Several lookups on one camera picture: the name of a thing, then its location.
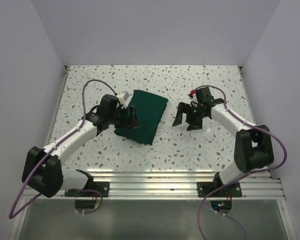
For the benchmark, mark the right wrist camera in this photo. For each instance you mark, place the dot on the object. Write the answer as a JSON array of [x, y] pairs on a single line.
[[193, 98]]

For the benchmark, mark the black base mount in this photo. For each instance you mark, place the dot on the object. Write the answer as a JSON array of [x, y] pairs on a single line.
[[89, 199], [221, 198]]

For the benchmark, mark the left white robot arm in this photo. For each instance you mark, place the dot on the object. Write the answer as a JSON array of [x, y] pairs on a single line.
[[43, 170]]

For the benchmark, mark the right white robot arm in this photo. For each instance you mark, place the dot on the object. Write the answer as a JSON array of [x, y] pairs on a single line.
[[253, 148]]

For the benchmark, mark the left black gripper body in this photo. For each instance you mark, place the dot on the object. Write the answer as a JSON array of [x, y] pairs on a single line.
[[121, 120]]

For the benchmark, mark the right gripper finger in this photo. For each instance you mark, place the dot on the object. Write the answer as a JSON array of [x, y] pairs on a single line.
[[181, 109], [196, 124]]

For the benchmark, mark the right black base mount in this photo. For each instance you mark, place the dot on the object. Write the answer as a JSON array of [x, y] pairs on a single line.
[[221, 198]]

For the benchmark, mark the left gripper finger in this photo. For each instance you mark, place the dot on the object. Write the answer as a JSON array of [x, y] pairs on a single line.
[[133, 122], [130, 111]]

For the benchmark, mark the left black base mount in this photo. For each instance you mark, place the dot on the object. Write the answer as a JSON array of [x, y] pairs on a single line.
[[89, 199]]

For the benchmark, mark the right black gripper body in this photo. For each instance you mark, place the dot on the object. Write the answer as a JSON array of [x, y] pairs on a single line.
[[194, 113]]

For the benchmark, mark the green surgical drape cloth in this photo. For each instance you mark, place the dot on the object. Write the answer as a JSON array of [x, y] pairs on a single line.
[[149, 109]]

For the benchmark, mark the aluminium rail frame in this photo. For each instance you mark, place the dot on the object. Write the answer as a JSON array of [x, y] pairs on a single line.
[[153, 188]]

